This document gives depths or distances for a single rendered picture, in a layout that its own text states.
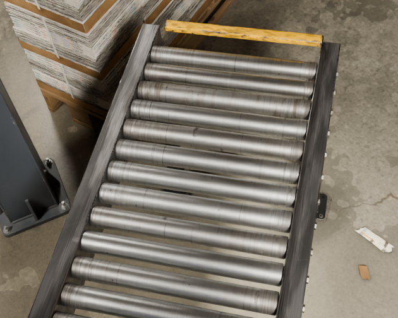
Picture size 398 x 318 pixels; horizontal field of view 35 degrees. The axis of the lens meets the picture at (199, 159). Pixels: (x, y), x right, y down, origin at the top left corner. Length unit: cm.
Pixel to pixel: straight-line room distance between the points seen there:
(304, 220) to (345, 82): 139
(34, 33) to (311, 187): 128
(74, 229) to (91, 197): 9
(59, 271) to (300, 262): 51
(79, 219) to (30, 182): 86
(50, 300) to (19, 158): 89
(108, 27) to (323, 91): 88
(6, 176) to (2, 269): 36
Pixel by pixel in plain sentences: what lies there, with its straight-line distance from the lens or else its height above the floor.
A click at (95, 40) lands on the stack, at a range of 219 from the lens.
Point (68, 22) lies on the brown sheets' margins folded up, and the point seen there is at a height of 63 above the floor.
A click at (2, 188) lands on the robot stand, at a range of 229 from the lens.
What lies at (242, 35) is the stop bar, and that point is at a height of 82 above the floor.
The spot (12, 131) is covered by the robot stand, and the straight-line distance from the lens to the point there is 209.
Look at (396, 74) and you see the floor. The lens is 279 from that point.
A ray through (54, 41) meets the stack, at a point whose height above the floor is 48.
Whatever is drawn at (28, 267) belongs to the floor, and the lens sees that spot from 238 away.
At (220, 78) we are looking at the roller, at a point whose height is 80.
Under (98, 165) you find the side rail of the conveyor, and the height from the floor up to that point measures 80.
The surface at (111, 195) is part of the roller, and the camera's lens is 149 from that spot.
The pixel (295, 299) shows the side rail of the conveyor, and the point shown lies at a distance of 133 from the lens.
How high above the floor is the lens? 203
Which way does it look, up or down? 55 degrees down
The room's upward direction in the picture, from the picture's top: 8 degrees counter-clockwise
